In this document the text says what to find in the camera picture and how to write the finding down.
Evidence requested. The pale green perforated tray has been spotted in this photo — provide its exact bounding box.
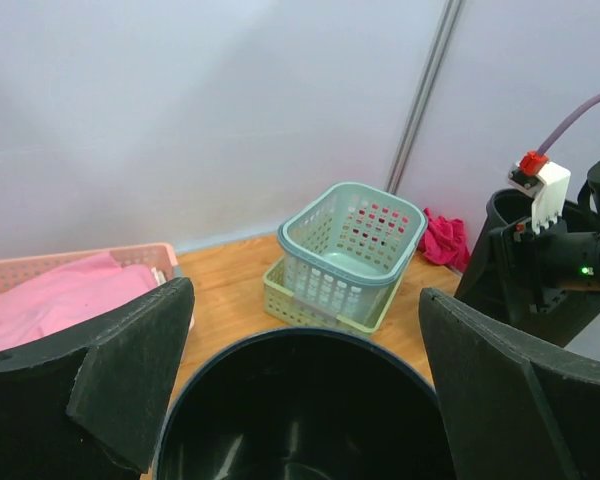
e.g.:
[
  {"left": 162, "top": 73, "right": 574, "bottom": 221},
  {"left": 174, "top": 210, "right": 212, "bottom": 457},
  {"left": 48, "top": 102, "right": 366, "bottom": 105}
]
[{"left": 263, "top": 258, "right": 403, "bottom": 338}]

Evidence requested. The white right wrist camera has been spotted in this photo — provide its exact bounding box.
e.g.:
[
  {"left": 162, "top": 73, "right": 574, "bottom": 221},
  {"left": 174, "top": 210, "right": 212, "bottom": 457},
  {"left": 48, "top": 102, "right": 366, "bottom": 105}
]
[{"left": 508, "top": 151, "right": 571, "bottom": 235}]

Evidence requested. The dark navy round bin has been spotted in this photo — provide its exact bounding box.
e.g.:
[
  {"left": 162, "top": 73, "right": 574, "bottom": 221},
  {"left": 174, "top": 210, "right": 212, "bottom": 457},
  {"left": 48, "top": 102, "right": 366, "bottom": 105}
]
[{"left": 153, "top": 327, "right": 455, "bottom": 480}]

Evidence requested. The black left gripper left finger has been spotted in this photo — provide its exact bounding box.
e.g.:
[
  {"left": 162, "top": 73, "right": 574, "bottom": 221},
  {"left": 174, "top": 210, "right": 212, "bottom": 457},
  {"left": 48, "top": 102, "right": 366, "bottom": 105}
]
[{"left": 0, "top": 277, "right": 195, "bottom": 479}]

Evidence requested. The light pink cloth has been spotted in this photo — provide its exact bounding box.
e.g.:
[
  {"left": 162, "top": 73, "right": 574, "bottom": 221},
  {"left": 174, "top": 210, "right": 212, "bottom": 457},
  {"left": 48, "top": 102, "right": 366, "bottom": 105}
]
[{"left": 0, "top": 252, "right": 157, "bottom": 351}]

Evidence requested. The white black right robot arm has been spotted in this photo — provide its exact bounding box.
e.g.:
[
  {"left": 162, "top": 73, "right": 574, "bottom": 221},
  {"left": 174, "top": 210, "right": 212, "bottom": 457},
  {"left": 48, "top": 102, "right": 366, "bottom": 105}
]
[{"left": 488, "top": 161, "right": 600, "bottom": 329}]

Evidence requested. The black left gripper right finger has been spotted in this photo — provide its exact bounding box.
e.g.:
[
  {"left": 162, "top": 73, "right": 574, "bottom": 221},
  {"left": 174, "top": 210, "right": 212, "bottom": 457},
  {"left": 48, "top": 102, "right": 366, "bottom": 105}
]
[{"left": 419, "top": 288, "right": 600, "bottom": 479}]

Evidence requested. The large black ribbed bin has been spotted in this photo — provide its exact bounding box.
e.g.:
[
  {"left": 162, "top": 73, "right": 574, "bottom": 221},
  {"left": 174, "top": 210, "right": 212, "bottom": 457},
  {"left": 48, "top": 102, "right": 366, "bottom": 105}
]
[{"left": 455, "top": 190, "right": 587, "bottom": 346}]

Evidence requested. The right aluminium frame post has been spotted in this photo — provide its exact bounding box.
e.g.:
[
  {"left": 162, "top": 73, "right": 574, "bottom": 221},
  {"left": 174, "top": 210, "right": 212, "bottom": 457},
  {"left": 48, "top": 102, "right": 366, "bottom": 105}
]
[{"left": 384, "top": 0, "right": 465, "bottom": 194}]

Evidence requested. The pink perforated basket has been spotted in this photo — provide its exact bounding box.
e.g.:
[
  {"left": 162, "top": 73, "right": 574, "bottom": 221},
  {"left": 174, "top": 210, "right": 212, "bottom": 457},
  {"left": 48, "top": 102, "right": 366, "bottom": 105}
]
[{"left": 0, "top": 244, "right": 177, "bottom": 293}]

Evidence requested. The light blue perforated basket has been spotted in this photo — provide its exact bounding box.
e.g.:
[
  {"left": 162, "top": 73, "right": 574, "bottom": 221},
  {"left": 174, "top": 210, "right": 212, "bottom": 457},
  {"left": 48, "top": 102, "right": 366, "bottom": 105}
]
[{"left": 277, "top": 182, "right": 428, "bottom": 328}]

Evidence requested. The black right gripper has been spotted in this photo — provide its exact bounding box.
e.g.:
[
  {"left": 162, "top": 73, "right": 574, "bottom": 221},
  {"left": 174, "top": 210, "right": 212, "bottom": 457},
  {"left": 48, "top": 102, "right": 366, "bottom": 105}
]
[{"left": 489, "top": 219, "right": 600, "bottom": 328}]

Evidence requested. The magenta crumpled cloth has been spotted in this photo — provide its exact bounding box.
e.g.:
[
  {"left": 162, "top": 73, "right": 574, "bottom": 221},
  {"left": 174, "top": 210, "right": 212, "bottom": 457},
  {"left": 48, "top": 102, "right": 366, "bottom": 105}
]
[{"left": 418, "top": 208, "right": 470, "bottom": 273}]

